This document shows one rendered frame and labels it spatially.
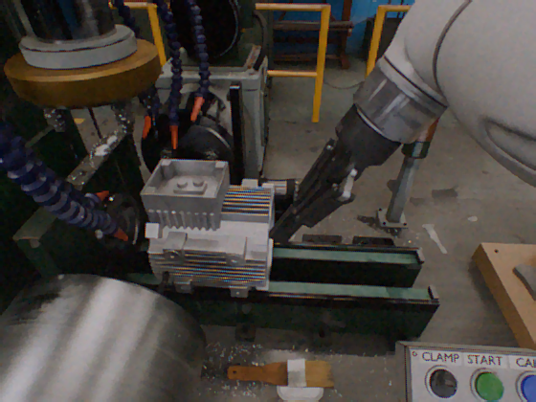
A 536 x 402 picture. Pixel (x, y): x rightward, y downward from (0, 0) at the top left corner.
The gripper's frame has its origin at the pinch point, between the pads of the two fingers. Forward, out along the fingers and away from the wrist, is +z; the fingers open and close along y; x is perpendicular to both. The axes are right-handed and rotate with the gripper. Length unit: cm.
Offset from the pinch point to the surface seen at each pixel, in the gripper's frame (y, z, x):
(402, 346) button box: 16.7, -4.0, 14.5
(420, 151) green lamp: -33.1, -10.8, 30.0
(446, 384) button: 21.0, -6.3, 17.4
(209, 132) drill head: -26.8, 7.9, -16.0
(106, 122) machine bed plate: -92, 67, -56
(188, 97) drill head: -34.0, 6.6, -23.5
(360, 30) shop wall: -506, 18, 126
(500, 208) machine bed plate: -43, -7, 73
